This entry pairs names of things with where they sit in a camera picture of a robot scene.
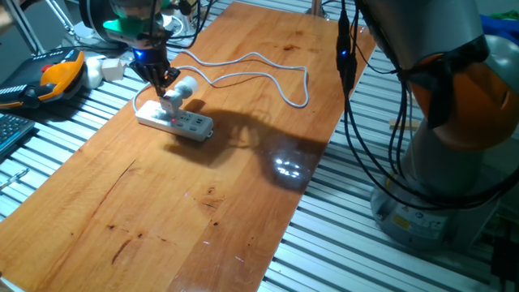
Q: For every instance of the black round drum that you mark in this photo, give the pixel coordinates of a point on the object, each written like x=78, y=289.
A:
x=91, y=20

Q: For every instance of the small metal hand tool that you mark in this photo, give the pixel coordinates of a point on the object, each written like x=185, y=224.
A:
x=16, y=177

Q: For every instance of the blue bag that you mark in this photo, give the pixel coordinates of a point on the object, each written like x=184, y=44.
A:
x=500, y=26

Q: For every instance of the bare person hand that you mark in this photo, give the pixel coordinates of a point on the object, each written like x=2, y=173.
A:
x=5, y=16

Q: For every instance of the white power strip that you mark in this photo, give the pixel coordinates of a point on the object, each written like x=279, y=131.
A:
x=190, y=125

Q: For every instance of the white rounded object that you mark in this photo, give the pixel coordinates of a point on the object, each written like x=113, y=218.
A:
x=94, y=73

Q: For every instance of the white bulb holder with bulb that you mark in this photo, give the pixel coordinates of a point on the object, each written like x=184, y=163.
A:
x=174, y=97

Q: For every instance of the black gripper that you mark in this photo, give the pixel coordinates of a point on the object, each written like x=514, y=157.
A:
x=150, y=61

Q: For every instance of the grey metal bar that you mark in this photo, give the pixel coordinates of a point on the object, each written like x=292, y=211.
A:
x=24, y=32

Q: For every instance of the white round plug device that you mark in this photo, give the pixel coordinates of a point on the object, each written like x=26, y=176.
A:
x=174, y=24

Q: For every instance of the orange and black teach pendant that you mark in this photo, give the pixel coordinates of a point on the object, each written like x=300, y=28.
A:
x=61, y=75

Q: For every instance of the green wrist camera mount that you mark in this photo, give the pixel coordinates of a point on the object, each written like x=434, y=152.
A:
x=125, y=26

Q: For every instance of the black keyboard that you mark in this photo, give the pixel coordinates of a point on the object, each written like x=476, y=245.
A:
x=12, y=130

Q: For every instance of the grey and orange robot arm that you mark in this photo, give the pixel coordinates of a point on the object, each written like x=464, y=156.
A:
x=438, y=28

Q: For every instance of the pale wooden cube block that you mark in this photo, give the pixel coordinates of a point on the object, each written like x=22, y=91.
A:
x=112, y=69

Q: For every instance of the brown wooden board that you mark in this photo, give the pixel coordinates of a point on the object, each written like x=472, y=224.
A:
x=182, y=227

